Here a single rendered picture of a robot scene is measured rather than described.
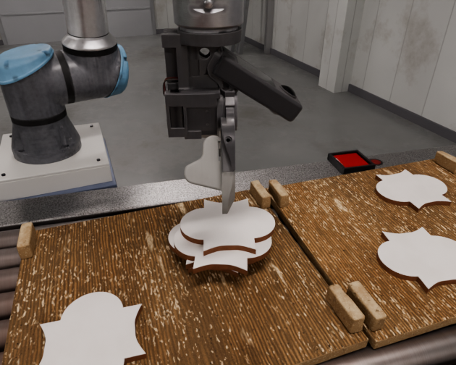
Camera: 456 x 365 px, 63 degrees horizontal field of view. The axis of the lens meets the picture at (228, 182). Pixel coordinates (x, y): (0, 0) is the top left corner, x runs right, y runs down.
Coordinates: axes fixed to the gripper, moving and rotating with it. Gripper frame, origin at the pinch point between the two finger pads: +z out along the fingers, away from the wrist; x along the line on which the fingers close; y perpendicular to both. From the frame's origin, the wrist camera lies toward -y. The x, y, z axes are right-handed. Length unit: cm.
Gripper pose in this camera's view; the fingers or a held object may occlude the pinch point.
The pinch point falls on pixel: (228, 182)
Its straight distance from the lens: 51.1
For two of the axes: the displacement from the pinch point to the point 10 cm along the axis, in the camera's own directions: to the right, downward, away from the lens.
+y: -10.0, 0.2, -0.4
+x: 0.5, 5.3, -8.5
